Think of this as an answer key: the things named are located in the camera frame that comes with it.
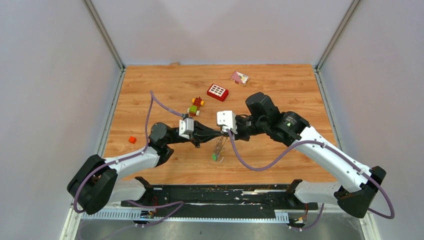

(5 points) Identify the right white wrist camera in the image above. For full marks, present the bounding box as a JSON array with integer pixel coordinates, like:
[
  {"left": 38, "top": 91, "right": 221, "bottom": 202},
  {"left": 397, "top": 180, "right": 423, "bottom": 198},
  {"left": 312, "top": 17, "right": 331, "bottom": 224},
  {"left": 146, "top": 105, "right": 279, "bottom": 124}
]
[{"left": 216, "top": 110, "right": 238, "bottom": 134}]

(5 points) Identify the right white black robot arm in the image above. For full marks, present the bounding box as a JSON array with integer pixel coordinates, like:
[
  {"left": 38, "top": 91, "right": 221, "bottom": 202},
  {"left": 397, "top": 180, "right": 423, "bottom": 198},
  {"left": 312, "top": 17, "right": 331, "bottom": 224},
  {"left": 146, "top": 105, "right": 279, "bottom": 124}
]
[{"left": 217, "top": 92, "right": 395, "bottom": 219}]

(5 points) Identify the large clear keyring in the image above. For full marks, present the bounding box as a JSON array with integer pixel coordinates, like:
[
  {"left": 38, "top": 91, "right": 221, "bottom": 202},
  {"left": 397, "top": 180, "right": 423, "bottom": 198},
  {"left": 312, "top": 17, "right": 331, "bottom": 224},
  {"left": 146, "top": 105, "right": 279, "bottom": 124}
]
[{"left": 213, "top": 136, "right": 228, "bottom": 152}]

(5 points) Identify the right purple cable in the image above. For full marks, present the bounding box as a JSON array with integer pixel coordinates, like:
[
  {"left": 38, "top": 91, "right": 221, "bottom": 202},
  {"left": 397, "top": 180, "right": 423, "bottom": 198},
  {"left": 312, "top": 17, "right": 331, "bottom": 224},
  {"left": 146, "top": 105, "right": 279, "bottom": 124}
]
[{"left": 226, "top": 129, "right": 396, "bottom": 231}]

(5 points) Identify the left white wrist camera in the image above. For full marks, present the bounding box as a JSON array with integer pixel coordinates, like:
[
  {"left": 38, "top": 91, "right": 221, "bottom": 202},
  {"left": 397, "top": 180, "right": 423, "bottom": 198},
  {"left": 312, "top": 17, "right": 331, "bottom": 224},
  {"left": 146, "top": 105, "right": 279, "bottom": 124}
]
[{"left": 178, "top": 118, "right": 194, "bottom": 140}]

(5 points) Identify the right aluminium frame post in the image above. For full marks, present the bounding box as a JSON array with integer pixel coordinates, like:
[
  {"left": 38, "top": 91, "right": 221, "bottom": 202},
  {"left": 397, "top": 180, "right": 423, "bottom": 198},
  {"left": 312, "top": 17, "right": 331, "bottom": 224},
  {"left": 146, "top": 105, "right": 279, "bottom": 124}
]
[{"left": 315, "top": 0, "right": 362, "bottom": 72}]

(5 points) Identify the aluminium frame post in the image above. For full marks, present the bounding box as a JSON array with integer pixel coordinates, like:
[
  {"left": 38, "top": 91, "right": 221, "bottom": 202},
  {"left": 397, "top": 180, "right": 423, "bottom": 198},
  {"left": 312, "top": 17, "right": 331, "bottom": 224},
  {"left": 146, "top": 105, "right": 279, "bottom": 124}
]
[
  {"left": 82, "top": 0, "right": 126, "bottom": 71},
  {"left": 315, "top": 0, "right": 362, "bottom": 72}
]

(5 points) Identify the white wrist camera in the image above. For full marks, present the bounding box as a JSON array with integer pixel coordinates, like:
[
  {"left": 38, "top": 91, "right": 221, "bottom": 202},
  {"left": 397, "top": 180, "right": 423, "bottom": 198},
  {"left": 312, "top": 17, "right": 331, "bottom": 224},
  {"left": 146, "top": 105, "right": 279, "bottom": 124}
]
[
  {"left": 216, "top": 110, "right": 238, "bottom": 134},
  {"left": 178, "top": 118, "right": 194, "bottom": 140}
]

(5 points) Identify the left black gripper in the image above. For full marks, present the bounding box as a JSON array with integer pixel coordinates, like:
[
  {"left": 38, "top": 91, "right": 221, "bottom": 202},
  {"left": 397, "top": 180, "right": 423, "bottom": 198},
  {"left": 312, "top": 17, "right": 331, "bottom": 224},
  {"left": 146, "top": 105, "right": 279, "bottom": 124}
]
[{"left": 165, "top": 120, "right": 224, "bottom": 149}]

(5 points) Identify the red window toy brick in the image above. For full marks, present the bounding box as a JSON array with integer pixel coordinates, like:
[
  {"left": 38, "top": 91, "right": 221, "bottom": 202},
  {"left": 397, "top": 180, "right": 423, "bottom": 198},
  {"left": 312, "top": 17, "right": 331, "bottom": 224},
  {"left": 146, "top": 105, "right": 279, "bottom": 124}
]
[{"left": 206, "top": 83, "right": 229, "bottom": 102}]

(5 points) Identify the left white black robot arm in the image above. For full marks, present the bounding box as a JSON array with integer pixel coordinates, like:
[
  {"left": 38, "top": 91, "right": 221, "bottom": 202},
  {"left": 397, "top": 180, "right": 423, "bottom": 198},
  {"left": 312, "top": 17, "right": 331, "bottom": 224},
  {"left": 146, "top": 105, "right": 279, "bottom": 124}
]
[{"left": 66, "top": 120, "right": 223, "bottom": 215}]

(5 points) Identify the colourful toy brick car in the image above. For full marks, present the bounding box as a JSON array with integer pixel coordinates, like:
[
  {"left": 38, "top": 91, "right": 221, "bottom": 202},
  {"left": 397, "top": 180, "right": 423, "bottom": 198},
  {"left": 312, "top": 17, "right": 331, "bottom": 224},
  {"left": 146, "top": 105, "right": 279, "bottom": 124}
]
[{"left": 187, "top": 97, "right": 205, "bottom": 118}]

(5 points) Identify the bunch of coloured keys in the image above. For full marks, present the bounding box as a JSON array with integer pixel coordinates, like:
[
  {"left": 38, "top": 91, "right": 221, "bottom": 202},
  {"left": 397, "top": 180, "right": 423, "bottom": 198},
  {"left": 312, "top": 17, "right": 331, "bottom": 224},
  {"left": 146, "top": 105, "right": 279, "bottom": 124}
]
[{"left": 212, "top": 151, "right": 225, "bottom": 163}]

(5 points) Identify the small orange cube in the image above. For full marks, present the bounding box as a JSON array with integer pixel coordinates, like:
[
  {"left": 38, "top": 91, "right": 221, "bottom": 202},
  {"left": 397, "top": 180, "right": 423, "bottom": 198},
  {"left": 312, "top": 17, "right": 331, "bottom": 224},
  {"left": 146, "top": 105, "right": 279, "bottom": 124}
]
[{"left": 128, "top": 136, "right": 137, "bottom": 144}]

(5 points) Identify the pink picture toy block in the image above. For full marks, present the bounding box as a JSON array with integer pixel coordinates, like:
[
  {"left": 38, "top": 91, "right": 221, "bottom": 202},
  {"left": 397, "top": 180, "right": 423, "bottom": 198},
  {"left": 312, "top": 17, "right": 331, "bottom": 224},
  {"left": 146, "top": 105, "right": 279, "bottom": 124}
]
[{"left": 230, "top": 71, "right": 250, "bottom": 86}]

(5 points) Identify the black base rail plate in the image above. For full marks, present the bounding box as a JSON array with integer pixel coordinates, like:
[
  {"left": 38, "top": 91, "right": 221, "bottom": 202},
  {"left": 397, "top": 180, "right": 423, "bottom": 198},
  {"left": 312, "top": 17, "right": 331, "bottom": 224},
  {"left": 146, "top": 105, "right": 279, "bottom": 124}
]
[{"left": 79, "top": 184, "right": 332, "bottom": 224}]

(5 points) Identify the left aluminium frame post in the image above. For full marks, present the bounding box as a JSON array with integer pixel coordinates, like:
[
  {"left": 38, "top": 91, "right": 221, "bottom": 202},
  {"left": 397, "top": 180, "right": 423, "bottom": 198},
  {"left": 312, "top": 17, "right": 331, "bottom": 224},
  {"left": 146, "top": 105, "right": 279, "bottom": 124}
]
[{"left": 82, "top": 0, "right": 126, "bottom": 71}]

